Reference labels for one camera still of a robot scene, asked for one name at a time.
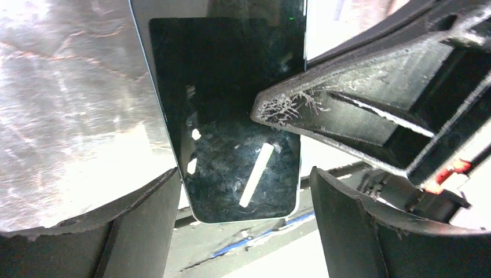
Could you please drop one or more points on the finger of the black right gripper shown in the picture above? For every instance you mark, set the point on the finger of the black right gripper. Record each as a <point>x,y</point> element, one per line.
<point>435,16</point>
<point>408,104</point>

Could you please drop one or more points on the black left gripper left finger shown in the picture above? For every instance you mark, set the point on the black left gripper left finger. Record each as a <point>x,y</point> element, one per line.
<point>128,237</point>

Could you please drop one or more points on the dark smartphone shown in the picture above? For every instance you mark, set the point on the dark smartphone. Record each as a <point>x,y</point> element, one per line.
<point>208,61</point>

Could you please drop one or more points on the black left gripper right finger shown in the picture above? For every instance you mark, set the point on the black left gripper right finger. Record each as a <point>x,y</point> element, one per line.
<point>363,237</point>

